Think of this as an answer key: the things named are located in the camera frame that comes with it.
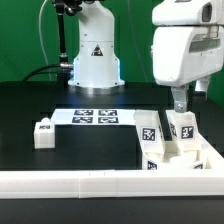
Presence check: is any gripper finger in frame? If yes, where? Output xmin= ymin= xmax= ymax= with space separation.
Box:
xmin=194 ymin=75 xmax=211 ymax=98
xmin=171 ymin=85 xmax=189 ymax=113

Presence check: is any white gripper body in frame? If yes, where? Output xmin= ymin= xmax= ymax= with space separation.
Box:
xmin=152 ymin=0 xmax=224 ymax=87

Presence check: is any white round stool seat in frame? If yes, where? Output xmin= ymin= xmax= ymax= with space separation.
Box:
xmin=142 ymin=150 xmax=206 ymax=170

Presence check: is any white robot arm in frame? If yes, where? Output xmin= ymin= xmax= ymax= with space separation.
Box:
xmin=52 ymin=0 xmax=224 ymax=113

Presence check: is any white marker sheet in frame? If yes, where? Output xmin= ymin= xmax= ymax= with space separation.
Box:
xmin=51 ymin=109 xmax=135 ymax=126

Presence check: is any white L-shaped fence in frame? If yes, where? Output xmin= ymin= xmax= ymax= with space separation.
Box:
xmin=0 ymin=141 xmax=224 ymax=199

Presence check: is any black cable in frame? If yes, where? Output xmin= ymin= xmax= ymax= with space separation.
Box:
xmin=22 ymin=64 xmax=74 ymax=82

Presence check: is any grey cable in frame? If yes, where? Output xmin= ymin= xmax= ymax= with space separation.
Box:
xmin=37 ymin=0 xmax=53 ymax=82

